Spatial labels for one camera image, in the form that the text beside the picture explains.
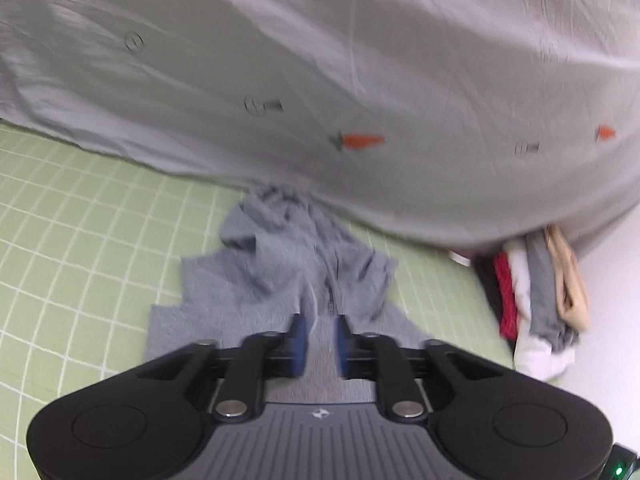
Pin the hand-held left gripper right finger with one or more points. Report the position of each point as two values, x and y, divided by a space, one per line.
343 346

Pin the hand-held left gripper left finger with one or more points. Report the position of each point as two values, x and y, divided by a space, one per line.
300 346

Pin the light grey garment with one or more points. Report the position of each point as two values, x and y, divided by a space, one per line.
280 270

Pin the pile of mixed clothes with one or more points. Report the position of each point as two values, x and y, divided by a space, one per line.
540 361

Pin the black folded garment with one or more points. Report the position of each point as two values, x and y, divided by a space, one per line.
487 285

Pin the red folded garment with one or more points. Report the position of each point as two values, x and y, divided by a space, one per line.
505 300

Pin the dark grey folded garment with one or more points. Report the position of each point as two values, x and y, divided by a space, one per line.
542 300

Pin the beige folded garment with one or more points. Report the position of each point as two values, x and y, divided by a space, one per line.
571 300

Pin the green checked bed sheet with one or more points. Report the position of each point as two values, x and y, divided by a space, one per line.
75 235

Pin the grey printed blanket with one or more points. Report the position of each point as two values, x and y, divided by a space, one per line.
350 60

